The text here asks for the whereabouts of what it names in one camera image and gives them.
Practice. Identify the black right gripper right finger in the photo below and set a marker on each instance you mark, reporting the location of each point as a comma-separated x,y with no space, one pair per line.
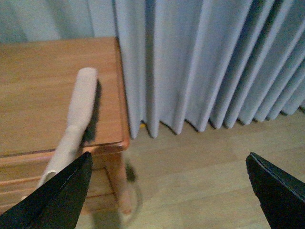
281,195

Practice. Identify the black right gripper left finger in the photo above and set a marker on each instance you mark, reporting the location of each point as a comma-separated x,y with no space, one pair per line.
57,204

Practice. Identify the beige hand brush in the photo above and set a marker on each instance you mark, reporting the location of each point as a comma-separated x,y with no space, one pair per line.
82,118

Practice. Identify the wooden nightstand with drawers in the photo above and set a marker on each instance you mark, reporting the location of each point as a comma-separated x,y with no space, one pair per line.
36,83

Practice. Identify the light blue curtain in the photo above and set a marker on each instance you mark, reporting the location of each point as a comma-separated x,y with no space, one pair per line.
201,61

